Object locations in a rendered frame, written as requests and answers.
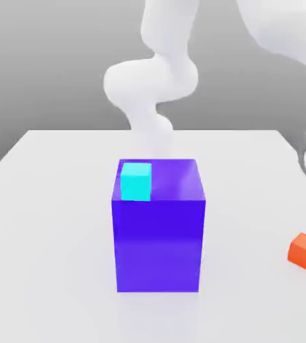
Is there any small cyan cube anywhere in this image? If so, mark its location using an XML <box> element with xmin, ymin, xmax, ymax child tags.
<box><xmin>120</xmin><ymin>162</ymin><xmax>153</xmax><ymax>202</ymax></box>

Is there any small orange cube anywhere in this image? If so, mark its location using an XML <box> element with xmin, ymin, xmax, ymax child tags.
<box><xmin>287</xmin><ymin>232</ymin><xmax>306</xmax><ymax>272</ymax></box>

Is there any large purple box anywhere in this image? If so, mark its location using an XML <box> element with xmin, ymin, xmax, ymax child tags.
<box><xmin>110</xmin><ymin>158</ymin><xmax>206</xmax><ymax>293</ymax></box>

